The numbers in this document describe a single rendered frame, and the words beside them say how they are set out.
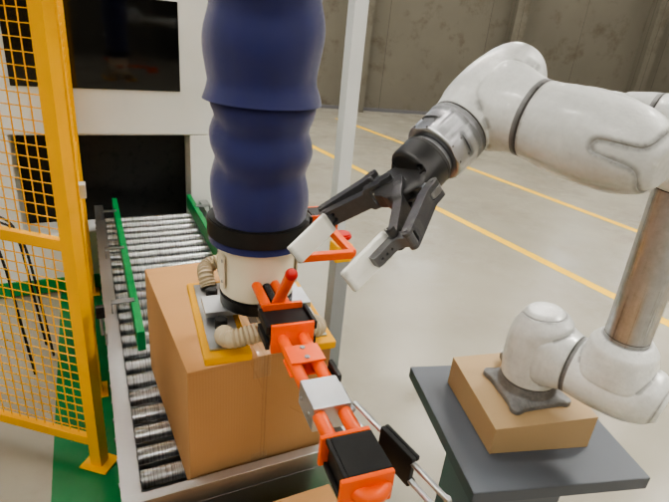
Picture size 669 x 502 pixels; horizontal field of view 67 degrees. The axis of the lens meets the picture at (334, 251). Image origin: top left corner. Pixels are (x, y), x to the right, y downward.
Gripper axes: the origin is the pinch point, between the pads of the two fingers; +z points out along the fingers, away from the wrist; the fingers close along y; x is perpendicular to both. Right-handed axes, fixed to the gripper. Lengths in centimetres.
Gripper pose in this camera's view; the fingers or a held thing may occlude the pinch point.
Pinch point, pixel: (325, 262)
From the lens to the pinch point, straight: 62.3
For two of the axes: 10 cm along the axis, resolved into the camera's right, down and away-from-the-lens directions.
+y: 5.1, 2.1, -8.3
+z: -6.9, 6.8, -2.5
